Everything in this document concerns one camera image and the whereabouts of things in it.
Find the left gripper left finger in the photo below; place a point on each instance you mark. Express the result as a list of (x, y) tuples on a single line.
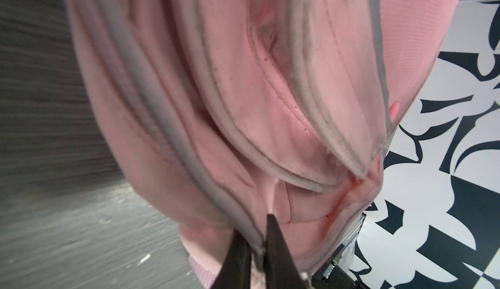
[(236, 269)]

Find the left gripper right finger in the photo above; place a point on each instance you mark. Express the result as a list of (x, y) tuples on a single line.
[(279, 268)]

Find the pink student backpack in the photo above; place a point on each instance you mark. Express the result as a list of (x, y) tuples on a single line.
[(220, 112)]

